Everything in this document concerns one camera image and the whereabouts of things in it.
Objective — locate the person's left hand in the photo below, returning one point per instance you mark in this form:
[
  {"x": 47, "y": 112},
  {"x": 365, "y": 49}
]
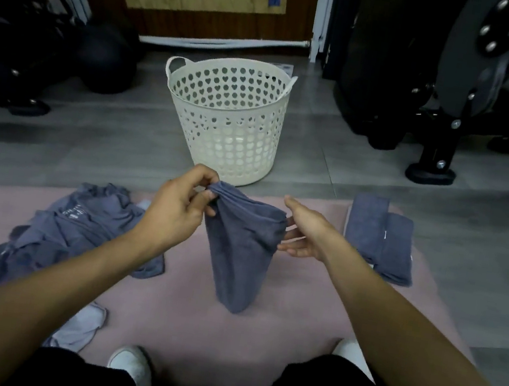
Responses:
[{"x": 170, "y": 216}]

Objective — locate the person's right hand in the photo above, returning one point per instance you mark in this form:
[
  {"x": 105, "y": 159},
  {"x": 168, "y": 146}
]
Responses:
[{"x": 317, "y": 238}]

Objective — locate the person's left thumb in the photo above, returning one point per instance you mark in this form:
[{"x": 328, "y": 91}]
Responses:
[{"x": 205, "y": 200}]

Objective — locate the person's right thumb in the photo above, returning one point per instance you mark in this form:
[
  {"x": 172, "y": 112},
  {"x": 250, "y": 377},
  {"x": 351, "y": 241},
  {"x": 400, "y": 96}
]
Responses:
[{"x": 295, "y": 206}]

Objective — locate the grey towel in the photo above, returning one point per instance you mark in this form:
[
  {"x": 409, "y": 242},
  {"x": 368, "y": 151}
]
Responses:
[
  {"x": 366, "y": 226},
  {"x": 397, "y": 250},
  {"x": 239, "y": 250}
]

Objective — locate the person's left forearm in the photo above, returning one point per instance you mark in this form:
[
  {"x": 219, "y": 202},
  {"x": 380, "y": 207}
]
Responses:
[{"x": 38, "y": 296}]

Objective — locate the person's right forearm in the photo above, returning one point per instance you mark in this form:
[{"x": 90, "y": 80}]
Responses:
[{"x": 403, "y": 346}]

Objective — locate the folded grey towel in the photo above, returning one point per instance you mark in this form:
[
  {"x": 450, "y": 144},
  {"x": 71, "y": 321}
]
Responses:
[
  {"x": 366, "y": 226},
  {"x": 397, "y": 250}
]

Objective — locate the white perforated laundry basket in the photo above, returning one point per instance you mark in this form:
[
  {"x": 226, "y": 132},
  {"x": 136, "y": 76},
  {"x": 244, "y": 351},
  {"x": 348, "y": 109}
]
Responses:
[{"x": 232, "y": 120}]

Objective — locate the pink floor mat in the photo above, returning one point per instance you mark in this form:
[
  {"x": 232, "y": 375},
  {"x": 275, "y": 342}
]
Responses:
[{"x": 182, "y": 327}]

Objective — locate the crumpled grey shirt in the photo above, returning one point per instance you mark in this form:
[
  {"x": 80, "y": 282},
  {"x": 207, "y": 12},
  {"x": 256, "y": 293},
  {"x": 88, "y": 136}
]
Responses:
[{"x": 68, "y": 227}]

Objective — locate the white right shoe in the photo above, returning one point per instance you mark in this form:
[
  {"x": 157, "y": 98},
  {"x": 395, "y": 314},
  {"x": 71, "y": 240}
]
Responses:
[{"x": 352, "y": 353}]

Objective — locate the white shoe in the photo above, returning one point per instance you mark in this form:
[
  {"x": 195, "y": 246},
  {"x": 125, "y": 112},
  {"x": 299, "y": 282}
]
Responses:
[
  {"x": 133, "y": 365},
  {"x": 352, "y": 353}
]

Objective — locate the white horizontal pipe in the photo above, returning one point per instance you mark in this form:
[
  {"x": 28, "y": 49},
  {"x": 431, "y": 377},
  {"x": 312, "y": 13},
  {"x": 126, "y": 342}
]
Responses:
[{"x": 219, "y": 42}]

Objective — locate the black exercise ball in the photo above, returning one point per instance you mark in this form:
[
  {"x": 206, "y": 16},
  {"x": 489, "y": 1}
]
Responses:
[{"x": 107, "y": 59}]

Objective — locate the black upright case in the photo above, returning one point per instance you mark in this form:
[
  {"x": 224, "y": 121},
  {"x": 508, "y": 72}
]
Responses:
[{"x": 380, "y": 52}]

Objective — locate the pale crumpled cloth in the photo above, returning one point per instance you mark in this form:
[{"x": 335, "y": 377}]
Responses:
[{"x": 80, "y": 324}]

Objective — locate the white left shoe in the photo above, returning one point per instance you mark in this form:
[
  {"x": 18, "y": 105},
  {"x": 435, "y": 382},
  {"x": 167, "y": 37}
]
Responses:
[{"x": 133, "y": 365}]

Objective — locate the white vertical pipe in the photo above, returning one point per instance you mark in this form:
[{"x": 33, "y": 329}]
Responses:
[{"x": 322, "y": 14}]

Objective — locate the black exercise machine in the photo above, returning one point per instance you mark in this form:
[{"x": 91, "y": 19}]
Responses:
[{"x": 463, "y": 73}]

